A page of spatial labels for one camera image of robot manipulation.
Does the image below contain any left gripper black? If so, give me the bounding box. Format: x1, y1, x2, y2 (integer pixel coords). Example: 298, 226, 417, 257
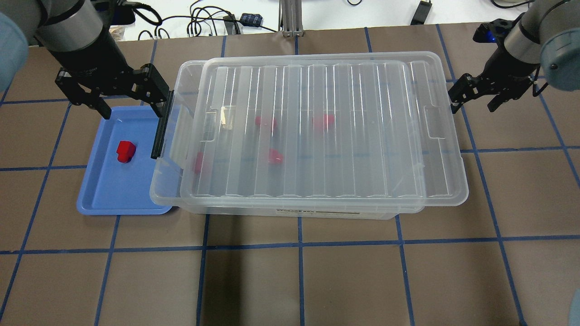
49, 32, 170, 120

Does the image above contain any blue plastic tray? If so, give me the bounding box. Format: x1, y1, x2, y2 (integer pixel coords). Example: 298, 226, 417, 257
77, 106, 170, 216

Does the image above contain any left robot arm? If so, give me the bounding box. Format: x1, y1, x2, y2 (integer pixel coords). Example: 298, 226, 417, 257
0, 0, 171, 120

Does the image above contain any red block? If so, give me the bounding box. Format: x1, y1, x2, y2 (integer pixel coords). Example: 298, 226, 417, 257
254, 116, 278, 132
312, 114, 335, 132
116, 140, 136, 163
194, 151, 204, 175
267, 148, 284, 165

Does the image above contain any clear plastic storage box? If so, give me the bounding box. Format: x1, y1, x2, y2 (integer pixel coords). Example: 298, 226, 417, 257
150, 60, 427, 219

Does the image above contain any black power adapter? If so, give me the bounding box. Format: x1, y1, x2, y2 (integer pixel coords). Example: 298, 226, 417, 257
410, 0, 432, 25

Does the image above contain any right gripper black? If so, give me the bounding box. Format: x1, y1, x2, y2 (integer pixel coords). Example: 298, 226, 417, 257
448, 44, 539, 114

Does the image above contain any red block in box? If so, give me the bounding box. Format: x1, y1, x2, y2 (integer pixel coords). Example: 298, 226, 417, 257
312, 114, 335, 132
254, 116, 278, 132
194, 151, 204, 175
267, 148, 284, 165

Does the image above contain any aluminium frame post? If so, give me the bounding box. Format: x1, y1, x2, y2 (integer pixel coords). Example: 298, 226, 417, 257
278, 0, 304, 38

